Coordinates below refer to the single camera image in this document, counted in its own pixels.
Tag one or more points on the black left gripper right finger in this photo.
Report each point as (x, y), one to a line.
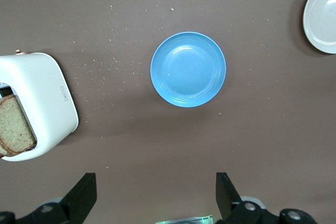
(226, 195)

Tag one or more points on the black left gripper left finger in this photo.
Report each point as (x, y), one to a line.
(78, 197)

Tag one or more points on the brown bread slice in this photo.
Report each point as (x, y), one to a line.
(2, 152)
(15, 124)

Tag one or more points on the blue plate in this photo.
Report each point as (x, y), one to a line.
(187, 69)

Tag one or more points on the beige plate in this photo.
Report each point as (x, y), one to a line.
(323, 11)

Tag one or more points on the white toaster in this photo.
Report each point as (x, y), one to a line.
(39, 82)

